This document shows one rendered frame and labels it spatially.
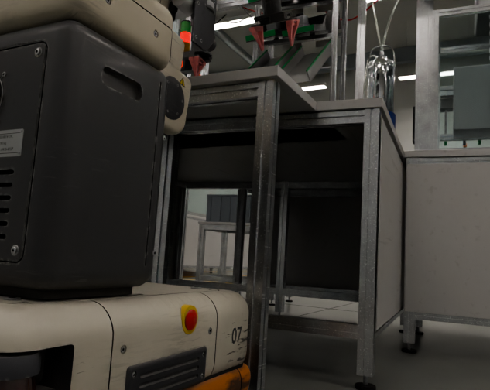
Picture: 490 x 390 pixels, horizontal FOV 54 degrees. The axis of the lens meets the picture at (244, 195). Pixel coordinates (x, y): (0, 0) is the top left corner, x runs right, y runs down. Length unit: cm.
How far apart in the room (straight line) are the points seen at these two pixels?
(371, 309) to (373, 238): 20
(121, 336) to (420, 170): 170
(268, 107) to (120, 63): 57
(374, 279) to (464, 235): 79
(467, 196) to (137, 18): 166
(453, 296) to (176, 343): 150
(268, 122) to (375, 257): 51
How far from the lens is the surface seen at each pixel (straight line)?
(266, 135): 128
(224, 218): 395
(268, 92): 131
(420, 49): 305
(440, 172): 222
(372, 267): 148
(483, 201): 221
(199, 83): 141
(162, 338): 85
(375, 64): 268
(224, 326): 102
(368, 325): 149
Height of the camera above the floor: 36
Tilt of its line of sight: 7 degrees up
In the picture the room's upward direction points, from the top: 3 degrees clockwise
